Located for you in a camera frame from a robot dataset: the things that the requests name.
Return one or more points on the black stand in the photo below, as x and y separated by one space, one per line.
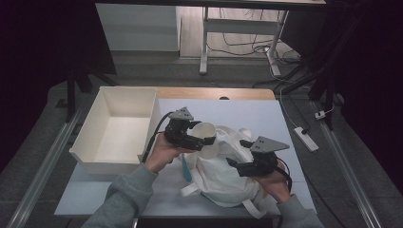
71 95
329 95

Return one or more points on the black table grommet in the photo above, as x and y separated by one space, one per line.
224 98

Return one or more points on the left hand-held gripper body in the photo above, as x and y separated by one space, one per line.
179 133

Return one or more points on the white tote bag coloured blobs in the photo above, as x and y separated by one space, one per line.
218 180

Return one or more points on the white storage box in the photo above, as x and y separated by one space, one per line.
95 114

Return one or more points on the aluminium rail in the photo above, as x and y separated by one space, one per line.
41 177
348 177

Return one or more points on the pale table mat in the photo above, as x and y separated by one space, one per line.
240 114

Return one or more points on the person's right hand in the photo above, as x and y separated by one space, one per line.
277 185

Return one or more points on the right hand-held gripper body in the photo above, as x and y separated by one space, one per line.
259 166

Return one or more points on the small white adapter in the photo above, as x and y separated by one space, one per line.
320 115

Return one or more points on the white cabinet panel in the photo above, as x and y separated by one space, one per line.
136 28

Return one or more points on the person's left hand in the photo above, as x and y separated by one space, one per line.
161 155

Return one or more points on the white power strip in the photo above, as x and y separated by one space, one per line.
305 138

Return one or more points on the white-legged desk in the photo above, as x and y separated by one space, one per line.
236 26

